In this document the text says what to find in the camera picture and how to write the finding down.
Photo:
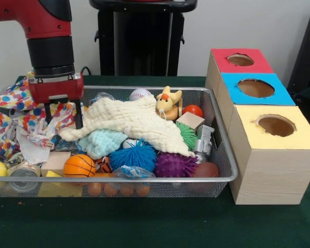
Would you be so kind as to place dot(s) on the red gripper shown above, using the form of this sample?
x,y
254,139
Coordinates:
x,y
56,87

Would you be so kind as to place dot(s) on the polka dot cloth white backing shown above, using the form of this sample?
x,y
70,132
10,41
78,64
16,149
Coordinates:
x,y
36,134

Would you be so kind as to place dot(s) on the orange toy basketball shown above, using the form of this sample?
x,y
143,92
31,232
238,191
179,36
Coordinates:
x,y
78,166

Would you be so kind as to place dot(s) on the purple spiky ball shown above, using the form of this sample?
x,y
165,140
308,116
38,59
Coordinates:
x,y
170,165

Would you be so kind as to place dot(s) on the light blue muslin cloth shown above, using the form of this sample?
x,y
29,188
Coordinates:
x,y
100,143

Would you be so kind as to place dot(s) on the silver mesh bin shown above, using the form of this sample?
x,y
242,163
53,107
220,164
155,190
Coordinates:
x,y
118,179

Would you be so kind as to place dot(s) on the cream muslin cloth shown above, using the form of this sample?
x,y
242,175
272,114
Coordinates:
x,y
134,116

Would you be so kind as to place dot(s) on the dark green table cloth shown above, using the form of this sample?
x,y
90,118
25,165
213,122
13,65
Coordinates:
x,y
144,224

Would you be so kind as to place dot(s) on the blue spiky puffer ball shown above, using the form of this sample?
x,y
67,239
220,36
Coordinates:
x,y
131,157

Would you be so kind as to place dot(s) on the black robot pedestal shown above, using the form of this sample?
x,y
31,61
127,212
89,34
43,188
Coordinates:
x,y
144,38

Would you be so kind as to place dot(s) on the white toy baseball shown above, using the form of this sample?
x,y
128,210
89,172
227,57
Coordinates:
x,y
139,94

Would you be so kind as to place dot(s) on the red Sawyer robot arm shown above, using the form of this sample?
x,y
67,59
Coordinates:
x,y
49,25

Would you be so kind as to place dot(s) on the wooden box with three holes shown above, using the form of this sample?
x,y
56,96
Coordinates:
x,y
273,175

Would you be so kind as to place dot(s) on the wooden cube block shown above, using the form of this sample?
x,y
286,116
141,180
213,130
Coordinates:
x,y
191,120

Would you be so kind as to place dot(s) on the yellow plush chick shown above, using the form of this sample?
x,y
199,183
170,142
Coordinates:
x,y
166,102

